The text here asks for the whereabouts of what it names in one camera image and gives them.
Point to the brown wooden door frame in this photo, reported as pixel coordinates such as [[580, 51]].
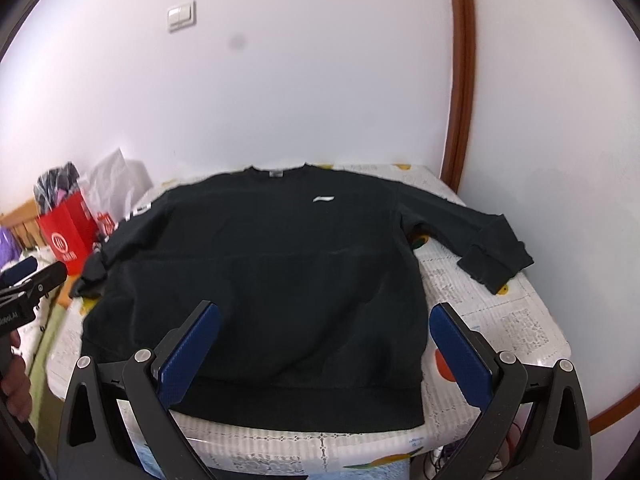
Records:
[[462, 91]]

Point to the plaid cloth in bag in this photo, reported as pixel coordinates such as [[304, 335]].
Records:
[[55, 186]]

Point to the red paper bag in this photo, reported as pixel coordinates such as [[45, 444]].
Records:
[[70, 231]]

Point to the white wall switch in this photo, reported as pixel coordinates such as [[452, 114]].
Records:
[[181, 16]]

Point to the wooden bed headboard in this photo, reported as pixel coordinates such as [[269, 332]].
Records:
[[23, 225]]

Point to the green bed sheet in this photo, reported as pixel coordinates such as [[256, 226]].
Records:
[[46, 407]]

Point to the blue jeans leg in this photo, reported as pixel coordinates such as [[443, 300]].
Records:
[[399, 470]]

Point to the person's left hand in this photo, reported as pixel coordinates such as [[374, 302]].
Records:
[[16, 385]]

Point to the brown baseboard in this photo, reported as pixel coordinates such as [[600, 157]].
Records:
[[615, 413]]

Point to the black sweatshirt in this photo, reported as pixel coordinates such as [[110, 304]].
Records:
[[323, 312]]

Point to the wooden nightstand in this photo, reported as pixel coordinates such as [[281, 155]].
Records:
[[64, 299]]

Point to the fruit print tablecloth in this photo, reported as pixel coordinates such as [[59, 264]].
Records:
[[515, 319]]

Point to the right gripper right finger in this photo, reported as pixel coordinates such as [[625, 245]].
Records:
[[555, 440]]

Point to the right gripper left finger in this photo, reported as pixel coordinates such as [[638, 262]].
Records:
[[94, 442]]

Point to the white Miniso bag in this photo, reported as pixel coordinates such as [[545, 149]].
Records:
[[112, 188]]

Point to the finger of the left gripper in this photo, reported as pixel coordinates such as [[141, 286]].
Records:
[[36, 285], [18, 272]]

